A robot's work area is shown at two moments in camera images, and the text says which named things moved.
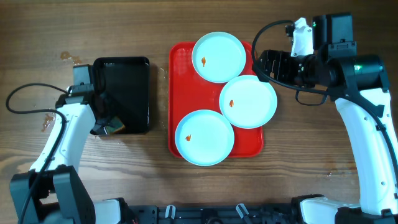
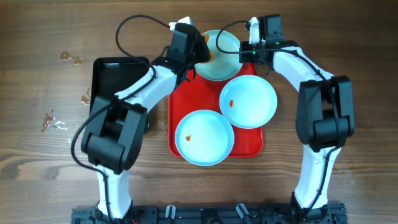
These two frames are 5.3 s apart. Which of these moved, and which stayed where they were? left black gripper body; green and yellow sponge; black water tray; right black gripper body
Moved: green and yellow sponge; left black gripper body; right black gripper body
Stayed: black water tray
